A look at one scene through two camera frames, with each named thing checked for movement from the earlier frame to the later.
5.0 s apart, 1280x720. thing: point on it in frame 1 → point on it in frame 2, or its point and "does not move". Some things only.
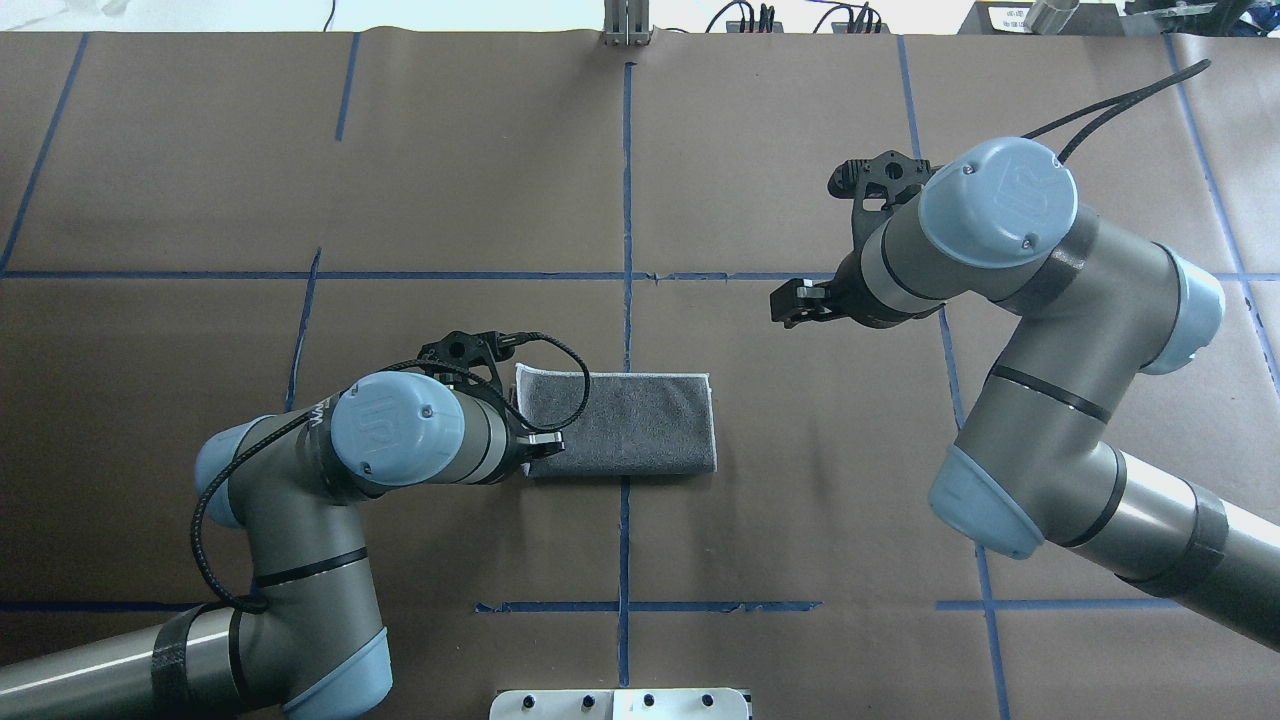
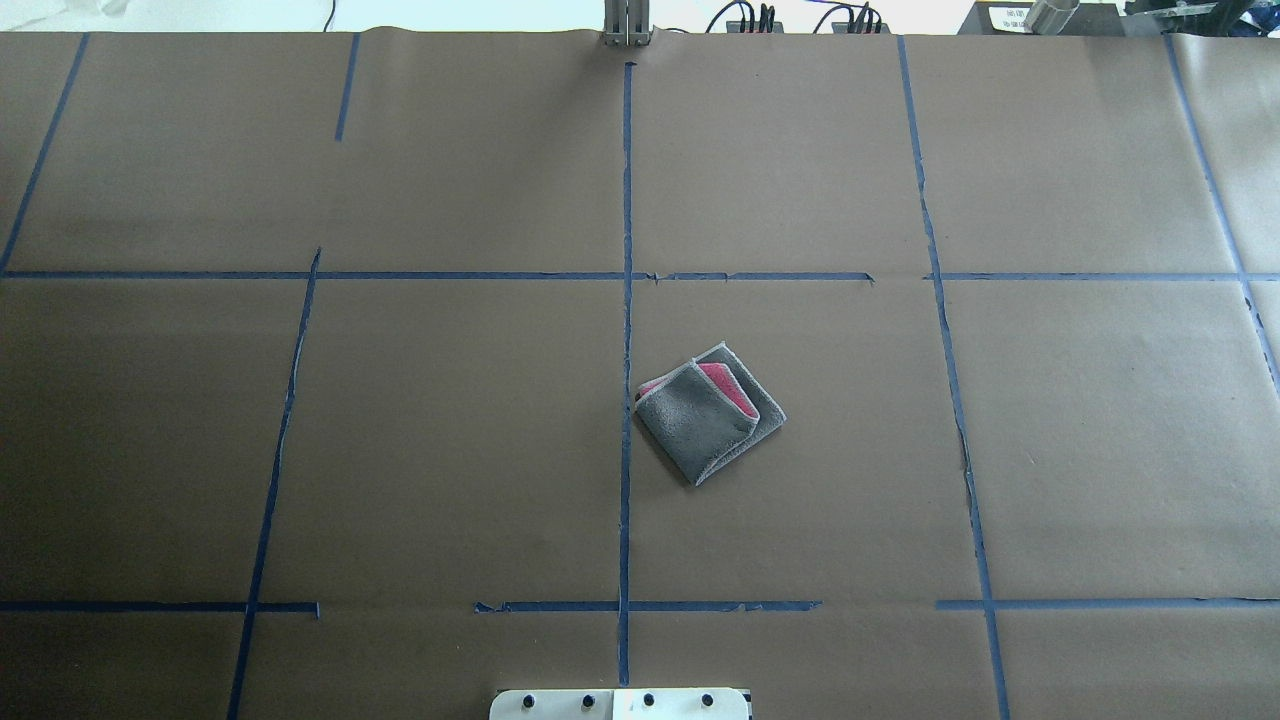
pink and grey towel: x=636 y=423 → x=703 y=415
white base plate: x=621 y=704 does not move
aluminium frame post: x=626 y=22 does not move
